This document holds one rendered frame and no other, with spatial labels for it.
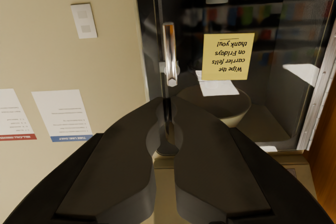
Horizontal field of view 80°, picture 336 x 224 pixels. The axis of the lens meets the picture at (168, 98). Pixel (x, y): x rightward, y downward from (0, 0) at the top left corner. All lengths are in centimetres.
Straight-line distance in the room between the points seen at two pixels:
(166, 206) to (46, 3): 75
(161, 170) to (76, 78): 59
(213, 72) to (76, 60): 64
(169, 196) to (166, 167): 5
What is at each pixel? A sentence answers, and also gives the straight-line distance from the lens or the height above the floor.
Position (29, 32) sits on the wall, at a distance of 94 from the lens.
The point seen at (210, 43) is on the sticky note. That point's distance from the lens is 33.
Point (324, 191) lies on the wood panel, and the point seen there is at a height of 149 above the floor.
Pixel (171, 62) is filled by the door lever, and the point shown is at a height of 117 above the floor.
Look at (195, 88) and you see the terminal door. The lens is 35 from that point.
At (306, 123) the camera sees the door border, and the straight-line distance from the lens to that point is 46.
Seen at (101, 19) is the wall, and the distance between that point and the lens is 81.
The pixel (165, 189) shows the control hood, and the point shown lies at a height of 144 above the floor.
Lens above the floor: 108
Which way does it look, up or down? 28 degrees up
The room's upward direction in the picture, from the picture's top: 176 degrees clockwise
